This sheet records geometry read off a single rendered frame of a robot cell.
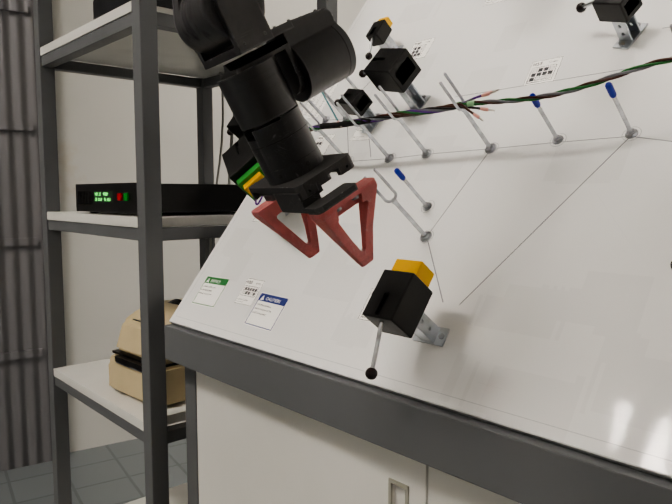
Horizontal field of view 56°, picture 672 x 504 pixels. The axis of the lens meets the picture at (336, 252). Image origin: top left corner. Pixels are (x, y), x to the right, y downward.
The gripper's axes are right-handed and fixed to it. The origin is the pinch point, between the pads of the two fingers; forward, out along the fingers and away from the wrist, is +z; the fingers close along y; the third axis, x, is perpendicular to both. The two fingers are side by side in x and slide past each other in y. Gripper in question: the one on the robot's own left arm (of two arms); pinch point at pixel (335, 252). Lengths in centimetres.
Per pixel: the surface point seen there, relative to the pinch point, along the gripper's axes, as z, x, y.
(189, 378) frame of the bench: 28, 9, 59
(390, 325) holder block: 11.8, -3.0, 1.9
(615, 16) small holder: -4, -50, -2
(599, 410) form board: 21.4, -8.4, -17.9
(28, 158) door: -17, -10, 224
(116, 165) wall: 2, -40, 229
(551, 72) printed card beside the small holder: 0.7, -48.3, 8.4
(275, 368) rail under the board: 20.2, 3.5, 26.9
